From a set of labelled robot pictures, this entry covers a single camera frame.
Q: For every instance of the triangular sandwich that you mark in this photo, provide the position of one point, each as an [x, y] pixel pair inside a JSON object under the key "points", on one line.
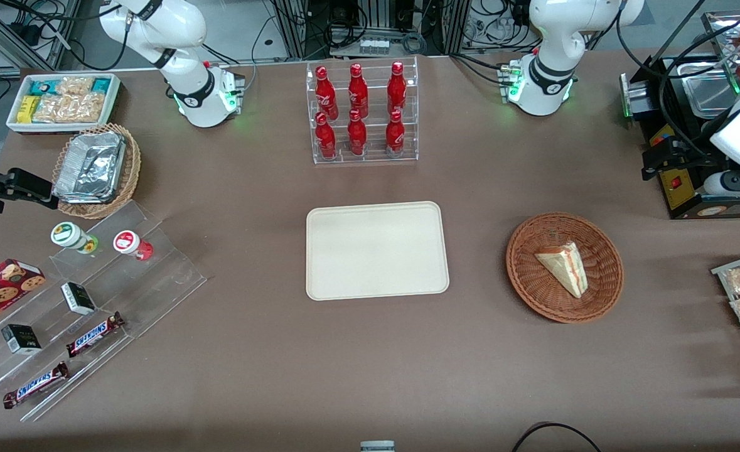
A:
{"points": [[564, 267]]}

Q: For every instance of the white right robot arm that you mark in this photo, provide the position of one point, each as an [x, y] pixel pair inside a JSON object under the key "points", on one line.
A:
{"points": [[187, 75]]}

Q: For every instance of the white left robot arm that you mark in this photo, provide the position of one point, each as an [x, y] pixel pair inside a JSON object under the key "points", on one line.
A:
{"points": [[548, 69]]}

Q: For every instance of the light tan wicker basket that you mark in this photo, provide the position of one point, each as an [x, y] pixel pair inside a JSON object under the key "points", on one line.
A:
{"points": [[132, 169]]}

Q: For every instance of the brown round wicker basket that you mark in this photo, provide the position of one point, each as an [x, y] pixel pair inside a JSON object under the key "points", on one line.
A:
{"points": [[533, 282]]}

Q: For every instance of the cream plastic tray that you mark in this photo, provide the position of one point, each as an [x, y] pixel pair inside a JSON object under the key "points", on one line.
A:
{"points": [[376, 251]]}

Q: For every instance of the red emergency stop button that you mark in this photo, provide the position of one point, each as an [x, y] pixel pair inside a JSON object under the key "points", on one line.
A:
{"points": [[656, 141]]}

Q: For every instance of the black food warmer machine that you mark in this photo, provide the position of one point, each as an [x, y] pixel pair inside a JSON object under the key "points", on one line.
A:
{"points": [[683, 194]]}

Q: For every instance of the green lid yogurt cup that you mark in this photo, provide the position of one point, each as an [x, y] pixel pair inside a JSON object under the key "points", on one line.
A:
{"points": [[68, 235]]}

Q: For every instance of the stack of foil trays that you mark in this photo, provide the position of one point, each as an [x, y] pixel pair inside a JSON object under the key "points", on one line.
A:
{"points": [[90, 166]]}

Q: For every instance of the steel warmer pan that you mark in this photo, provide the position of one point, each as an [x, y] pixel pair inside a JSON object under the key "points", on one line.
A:
{"points": [[712, 94]]}

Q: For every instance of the yellow snack packet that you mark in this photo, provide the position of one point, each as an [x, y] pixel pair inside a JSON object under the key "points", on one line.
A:
{"points": [[27, 110]]}

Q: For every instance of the clear bag of crackers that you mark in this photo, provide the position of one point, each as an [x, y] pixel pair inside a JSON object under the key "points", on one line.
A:
{"points": [[75, 85], [71, 108]]}

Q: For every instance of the teal snack packet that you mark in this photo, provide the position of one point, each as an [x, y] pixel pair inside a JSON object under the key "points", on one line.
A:
{"points": [[43, 86], [101, 85]]}

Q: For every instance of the red lid yogurt cup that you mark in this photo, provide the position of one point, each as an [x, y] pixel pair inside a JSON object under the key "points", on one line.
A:
{"points": [[128, 242]]}

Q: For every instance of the small black carton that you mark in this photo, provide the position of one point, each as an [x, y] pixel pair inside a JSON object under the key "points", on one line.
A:
{"points": [[79, 299], [21, 339]]}

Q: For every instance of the white rectangular snack bin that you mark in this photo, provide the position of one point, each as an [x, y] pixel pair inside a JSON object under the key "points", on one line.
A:
{"points": [[115, 94]]}

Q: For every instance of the clear acrylic stepped shelf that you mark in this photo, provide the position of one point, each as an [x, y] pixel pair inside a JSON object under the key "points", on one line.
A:
{"points": [[156, 276]]}

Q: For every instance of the Snickers chocolate bar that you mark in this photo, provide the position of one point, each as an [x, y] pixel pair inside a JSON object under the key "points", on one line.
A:
{"points": [[93, 335], [36, 385]]}

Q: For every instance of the red soda bottle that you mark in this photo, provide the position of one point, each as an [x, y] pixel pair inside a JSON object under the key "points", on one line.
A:
{"points": [[396, 88], [326, 94], [358, 91], [326, 138], [395, 135], [357, 135]]}

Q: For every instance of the clear acrylic bottle rack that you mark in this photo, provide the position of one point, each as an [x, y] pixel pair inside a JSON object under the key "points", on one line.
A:
{"points": [[373, 157]]}

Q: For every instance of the white power strip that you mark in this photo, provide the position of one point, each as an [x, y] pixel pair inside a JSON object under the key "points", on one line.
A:
{"points": [[375, 46]]}

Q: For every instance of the small grey device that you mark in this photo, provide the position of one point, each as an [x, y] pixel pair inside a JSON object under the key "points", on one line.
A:
{"points": [[377, 446]]}

